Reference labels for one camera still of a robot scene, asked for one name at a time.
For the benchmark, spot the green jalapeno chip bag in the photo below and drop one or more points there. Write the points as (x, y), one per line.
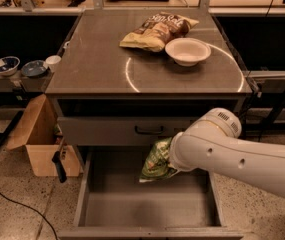
(157, 165)

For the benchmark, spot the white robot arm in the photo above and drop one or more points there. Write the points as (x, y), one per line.
(212, 143)

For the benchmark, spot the grey drawer cabinet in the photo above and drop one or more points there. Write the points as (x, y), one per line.
(98, 78)

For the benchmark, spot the grey upper drawer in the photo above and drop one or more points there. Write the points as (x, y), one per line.
(119, 131)

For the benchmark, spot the brown sea salt chip bag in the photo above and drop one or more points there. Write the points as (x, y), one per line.
(157, 31)

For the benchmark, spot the open grey middle drawer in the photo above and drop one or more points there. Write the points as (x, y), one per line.
(114, 205)

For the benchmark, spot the white paper bowl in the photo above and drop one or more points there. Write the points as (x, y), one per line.
(188, 52)

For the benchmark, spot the small white cup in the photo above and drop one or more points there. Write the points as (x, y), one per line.
(52, 62)

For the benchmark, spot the cardboard box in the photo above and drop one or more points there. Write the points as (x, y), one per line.
(35, 132)

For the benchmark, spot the blue plate bowl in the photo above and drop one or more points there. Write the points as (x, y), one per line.
(34, 69)

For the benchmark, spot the grey side shelf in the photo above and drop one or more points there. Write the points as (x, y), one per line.
(8, 83)

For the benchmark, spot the black drawer handle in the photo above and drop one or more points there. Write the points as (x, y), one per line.
(142, 131)

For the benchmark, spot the black handled tool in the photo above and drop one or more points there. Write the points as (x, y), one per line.
(56, 159)

